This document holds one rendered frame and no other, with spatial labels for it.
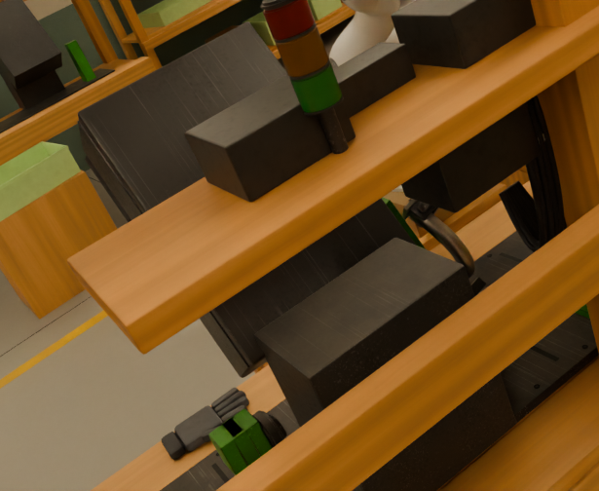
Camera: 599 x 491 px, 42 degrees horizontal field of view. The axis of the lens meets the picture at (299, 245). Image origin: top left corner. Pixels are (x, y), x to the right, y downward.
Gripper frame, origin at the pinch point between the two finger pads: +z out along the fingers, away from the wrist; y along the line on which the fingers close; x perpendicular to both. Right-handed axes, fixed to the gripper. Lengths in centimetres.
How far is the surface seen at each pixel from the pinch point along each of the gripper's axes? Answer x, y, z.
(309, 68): -11, 56, 14
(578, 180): 17.9, 23.8, -10.6
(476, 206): -1, -68, -32
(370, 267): 1.3, 9.7, 16.2
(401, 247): 2.9, 8.9, 10.2
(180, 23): -310, -408, -130
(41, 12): -400, -400, -63
